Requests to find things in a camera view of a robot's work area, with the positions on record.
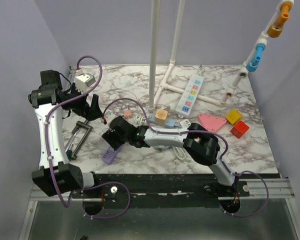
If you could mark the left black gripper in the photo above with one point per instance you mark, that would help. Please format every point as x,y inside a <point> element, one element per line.
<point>91,113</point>

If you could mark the white multicolour power strip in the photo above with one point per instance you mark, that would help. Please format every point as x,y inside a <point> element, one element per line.
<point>189,95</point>

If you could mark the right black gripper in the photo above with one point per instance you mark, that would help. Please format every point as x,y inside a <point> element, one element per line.
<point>109,136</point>

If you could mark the blue pipe fitting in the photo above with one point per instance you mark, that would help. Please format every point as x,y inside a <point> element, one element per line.
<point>254,62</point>

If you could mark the orange pipe fitting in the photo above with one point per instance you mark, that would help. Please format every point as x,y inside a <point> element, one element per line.
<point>277,26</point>

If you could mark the green handled screwdriver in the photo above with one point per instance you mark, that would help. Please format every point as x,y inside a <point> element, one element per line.
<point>69,153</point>

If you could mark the purple USB power strip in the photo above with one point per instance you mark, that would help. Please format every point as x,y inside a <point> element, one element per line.
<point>110,155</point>

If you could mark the pink charger plug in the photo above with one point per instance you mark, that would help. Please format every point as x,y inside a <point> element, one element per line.
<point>127,114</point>

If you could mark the white USB charger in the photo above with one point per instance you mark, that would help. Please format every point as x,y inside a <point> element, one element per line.
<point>185,123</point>

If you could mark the red cube socket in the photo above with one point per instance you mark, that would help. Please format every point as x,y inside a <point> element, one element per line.
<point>239,129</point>

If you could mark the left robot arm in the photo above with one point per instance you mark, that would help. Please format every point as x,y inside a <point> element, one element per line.
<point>56,174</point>

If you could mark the black metal base rail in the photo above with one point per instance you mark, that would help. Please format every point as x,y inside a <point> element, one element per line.
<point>152,191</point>

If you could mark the pink triangular power strip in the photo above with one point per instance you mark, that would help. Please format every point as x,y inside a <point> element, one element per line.
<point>210,122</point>

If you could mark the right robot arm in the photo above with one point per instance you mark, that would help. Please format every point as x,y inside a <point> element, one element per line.
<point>202,145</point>

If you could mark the white PVC pipe frame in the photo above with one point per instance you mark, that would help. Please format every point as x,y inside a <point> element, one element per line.
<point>154,94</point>

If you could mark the wooden cube socket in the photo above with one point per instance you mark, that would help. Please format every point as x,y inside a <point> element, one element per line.
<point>161,115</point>

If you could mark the yellow cube socket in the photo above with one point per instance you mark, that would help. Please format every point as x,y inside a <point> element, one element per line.
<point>233,116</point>

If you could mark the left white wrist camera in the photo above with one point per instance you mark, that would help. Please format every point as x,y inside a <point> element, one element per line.
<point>84,81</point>

